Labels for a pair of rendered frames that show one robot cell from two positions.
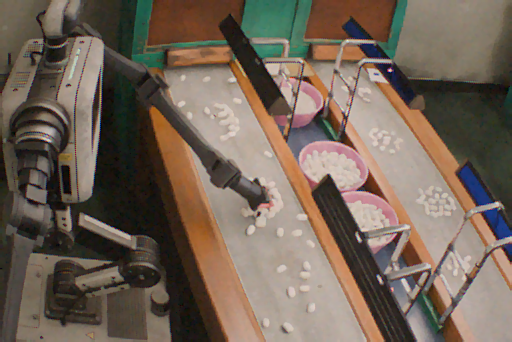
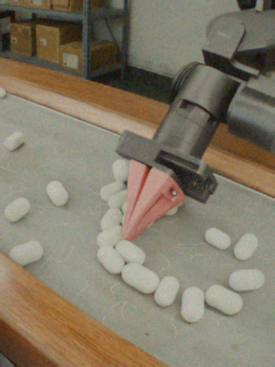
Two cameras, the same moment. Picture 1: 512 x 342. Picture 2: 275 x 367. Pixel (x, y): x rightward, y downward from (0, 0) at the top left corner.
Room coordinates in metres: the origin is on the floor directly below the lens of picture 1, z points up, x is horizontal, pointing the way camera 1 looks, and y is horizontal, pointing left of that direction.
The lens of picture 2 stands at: (1.80, -0.22, 1.03)
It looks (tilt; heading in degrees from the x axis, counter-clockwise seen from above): 34 degrees down; 150
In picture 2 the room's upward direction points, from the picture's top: 3 degrees clockwise
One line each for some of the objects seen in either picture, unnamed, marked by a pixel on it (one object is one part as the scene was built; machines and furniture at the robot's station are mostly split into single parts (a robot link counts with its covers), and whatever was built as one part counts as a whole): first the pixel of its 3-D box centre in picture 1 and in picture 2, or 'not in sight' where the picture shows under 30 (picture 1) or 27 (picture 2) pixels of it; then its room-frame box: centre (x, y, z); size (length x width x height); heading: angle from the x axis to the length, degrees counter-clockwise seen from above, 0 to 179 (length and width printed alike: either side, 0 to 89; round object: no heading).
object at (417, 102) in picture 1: (382, 58); not in sight; (2.15, -0.41, 1.08); 0.62 x 0.08 x 0.07; 26
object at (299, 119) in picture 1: (290, 103); not in sight; (2.18, -0.08, 0.72); 0.27 x 0.27 x 0.10
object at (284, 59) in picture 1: (265, 96); not in sight; (1.94, 0.02, 0.90); 0.20 x 0.19 x 0.45; 26
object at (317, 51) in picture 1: (338, 51); not in sight; (2.58, -0.27, 0.83); 0.30 x 0.06 x 0.07; 116
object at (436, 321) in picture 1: (469, 269); not in sight; (1.24, -0.76, 0.90); 0.20 x 0.19 x 0.45; 26
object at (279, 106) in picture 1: (251, 57); not in sight; (1.91, 0.09, 1.08); 0.62 x 0.08 x 0.07; 26
